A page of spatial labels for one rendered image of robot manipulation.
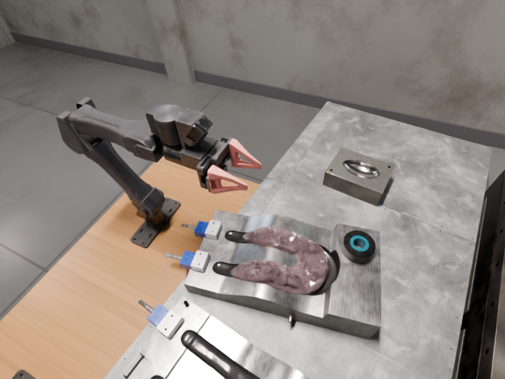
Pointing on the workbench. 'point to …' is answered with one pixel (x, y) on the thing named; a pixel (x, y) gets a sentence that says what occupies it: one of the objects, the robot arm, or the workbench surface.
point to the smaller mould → (358, 176)
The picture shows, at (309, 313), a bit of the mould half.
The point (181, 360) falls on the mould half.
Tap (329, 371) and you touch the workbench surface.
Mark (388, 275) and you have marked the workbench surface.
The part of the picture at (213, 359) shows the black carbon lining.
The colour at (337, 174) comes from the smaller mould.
